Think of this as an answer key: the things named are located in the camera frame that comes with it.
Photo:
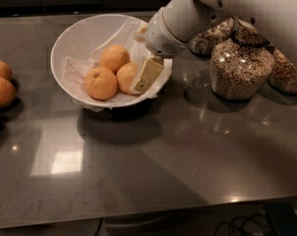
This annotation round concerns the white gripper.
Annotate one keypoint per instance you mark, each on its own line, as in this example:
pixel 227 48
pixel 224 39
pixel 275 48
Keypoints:
pixel 158 36

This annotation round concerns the orange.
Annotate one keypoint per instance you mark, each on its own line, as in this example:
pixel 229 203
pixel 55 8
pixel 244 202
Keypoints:
pixel 101 83
pixel 7 93
pixel 114 57
pixel 126 75
pixel 5 71

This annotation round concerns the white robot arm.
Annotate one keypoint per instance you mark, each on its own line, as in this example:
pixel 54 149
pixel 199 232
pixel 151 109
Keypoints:
pixel 275 20

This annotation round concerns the white bowl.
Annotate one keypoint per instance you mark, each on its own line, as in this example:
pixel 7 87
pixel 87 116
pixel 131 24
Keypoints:
pixel 83 36

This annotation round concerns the left rear glass cereal jar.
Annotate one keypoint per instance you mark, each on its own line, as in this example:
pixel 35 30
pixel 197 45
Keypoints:
pixel 203 43

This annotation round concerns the glass cereal jar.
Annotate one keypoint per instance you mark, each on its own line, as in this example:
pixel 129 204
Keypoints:
pixel 240 65
pixel 203 43
pixel 283 76

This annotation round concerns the white paper liner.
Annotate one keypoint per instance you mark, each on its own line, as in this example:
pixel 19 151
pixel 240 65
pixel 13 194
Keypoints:
pixel 122 36

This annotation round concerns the front glass cereal jar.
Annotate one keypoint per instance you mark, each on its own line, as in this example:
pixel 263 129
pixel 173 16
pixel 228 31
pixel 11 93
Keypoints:
pixel 240 65

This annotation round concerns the right rear glass cereal jar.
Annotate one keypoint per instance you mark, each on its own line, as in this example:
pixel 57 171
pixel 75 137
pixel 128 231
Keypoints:
pixel 283 76

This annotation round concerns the black box under table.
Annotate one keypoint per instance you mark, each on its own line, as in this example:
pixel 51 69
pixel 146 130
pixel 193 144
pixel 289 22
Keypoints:
pixel 282 219

